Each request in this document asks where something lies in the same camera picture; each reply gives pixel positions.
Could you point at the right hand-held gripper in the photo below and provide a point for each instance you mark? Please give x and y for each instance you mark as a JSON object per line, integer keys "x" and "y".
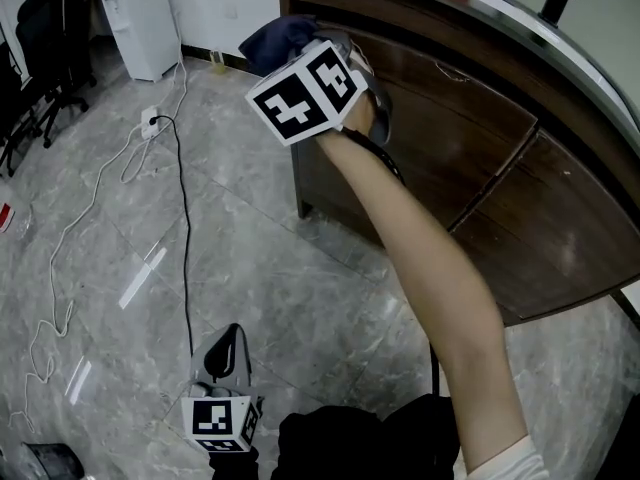
{"x": 300, "y": 103}

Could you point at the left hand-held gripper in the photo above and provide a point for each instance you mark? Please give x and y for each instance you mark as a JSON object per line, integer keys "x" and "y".
{"x": 212, "y": 418}

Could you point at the dark blue cloth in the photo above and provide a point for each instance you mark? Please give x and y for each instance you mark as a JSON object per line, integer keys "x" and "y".
{"x": 275, "y": 43}

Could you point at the dark wooden vanity cabinet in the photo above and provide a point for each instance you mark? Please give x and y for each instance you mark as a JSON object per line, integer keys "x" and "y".
{"x": 425, "y": 23}

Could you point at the person's left forearm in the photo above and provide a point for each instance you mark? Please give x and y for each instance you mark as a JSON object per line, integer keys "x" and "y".
{"x": 235, "y": 465}

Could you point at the person's right forearm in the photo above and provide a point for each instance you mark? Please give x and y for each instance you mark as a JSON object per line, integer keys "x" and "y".
{"x": 440, "y": 293}

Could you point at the person's right hand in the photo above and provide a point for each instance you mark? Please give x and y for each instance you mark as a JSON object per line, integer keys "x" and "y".
{"x": 362, "y": 113}

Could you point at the small yellow bottle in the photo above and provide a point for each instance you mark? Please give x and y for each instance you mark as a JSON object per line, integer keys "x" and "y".
{"x": 218, "y": 63}

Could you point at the person's black trousers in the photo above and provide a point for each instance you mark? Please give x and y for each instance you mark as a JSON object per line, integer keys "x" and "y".
{"x": 360, "y": 443}

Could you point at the white water dispenser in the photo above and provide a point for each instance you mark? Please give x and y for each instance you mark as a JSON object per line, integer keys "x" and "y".
{"x": 142, "y": 23}

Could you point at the black mesh bin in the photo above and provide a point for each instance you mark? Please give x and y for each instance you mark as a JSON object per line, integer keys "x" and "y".
{"x": 52, "y": 463}

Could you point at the white power strip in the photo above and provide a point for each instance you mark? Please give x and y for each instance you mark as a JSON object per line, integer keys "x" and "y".
{"x": 150, "y": 124}

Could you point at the black office chair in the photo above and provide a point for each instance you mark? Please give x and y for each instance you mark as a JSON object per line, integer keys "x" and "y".
{"x": 15, "y": 118}
{"x": 55, "y": 68}

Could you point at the person's white printed shirt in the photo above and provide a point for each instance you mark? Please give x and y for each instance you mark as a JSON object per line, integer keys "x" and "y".
{"x": 510, "y": 463}

